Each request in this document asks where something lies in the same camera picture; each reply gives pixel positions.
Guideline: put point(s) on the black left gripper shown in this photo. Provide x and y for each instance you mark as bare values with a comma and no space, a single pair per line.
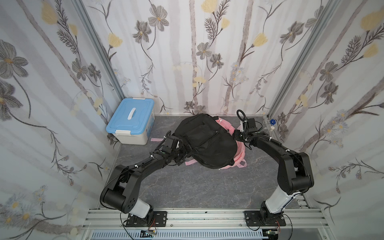
184,153

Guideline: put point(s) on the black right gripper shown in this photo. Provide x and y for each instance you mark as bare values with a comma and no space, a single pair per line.
239,135

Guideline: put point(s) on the pink school backpack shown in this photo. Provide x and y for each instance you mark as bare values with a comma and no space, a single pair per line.
211,141

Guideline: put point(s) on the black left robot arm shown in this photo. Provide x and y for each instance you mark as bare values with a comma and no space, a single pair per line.
122,190

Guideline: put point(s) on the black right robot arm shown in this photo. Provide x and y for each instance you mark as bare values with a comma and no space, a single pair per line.
295,174

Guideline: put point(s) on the clear glass flask blue cap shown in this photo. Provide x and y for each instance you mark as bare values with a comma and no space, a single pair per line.
269,128

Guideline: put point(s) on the blue lidded storage box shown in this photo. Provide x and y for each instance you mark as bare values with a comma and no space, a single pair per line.
132,121

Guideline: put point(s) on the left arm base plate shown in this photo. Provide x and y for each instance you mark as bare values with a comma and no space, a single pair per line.
153,219

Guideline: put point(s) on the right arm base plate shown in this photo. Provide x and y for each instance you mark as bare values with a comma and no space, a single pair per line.
264,219

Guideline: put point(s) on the white slotted cable duct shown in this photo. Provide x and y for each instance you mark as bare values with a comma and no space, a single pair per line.
179,235

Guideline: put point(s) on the aluminium front rail frame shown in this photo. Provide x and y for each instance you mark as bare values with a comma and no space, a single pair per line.
306,224

